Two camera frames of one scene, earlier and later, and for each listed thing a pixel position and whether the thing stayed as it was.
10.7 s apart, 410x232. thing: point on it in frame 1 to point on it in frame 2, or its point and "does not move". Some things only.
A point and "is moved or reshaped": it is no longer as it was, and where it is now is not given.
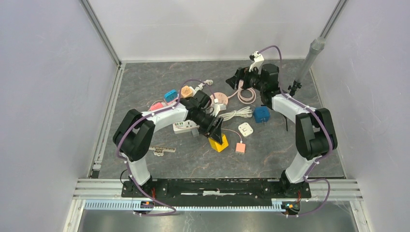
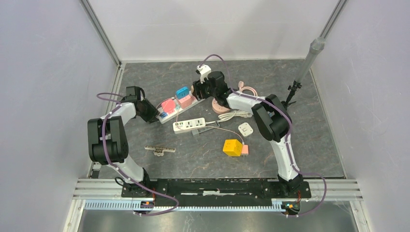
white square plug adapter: (245, 129) does not move
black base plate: (217, 188) does not move
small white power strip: (183, 126) does not move
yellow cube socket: (219, 147) to (232, 147)
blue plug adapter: (170, 95) to (182, 92)
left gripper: (213, 132) to (151, 118)
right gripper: (242, 74) to (197, 86)
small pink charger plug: (240, 148) is moved or reshaped
